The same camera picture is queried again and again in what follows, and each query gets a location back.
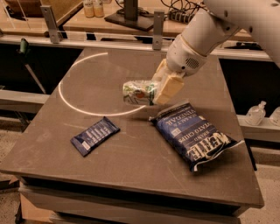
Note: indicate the right metal bracket post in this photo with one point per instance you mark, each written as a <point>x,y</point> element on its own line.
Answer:
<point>159,17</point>

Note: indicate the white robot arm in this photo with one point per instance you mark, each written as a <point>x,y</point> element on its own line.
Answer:
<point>219,21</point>

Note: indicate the right small bottle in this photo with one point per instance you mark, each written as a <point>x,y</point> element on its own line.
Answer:
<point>98,8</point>

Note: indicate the metal bracket post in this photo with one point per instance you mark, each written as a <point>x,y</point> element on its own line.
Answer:
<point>54,33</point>
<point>159,17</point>

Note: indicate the small bottle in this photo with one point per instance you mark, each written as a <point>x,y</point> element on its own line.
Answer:
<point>88,8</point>
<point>98,8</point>

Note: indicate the clear sanitizer bottle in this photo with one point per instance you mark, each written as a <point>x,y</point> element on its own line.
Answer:
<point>256,114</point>

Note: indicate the blue rxbar blueberry wrapper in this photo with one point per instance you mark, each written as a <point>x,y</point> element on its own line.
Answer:
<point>95,135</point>

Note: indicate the left metal bracket post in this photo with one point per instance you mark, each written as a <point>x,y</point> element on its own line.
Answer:
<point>54,33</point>

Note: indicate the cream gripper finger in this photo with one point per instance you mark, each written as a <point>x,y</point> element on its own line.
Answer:
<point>161,72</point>
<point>168,87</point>

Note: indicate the left small bottle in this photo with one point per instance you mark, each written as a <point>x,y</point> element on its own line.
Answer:
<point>88,8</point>

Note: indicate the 7up soda can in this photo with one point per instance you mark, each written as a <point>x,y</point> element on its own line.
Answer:
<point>140,92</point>

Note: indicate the power strip with cables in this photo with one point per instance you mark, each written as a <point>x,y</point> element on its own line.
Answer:
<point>180,16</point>

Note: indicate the black monitor stand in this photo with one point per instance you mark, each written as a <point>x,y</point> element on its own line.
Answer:
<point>130,17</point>

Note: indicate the blue kettle chips bag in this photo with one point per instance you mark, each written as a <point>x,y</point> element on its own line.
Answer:
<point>191,135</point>

